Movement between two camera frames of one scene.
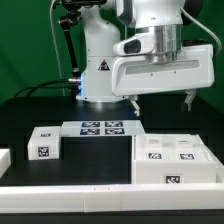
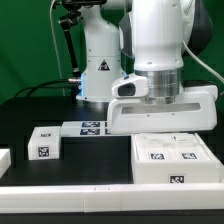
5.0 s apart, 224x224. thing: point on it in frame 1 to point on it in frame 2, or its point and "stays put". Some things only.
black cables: x=38 y=86 stays put
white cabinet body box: x=174 y=159 stays put
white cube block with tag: x=44 y=143 stays put
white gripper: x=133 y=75 to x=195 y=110
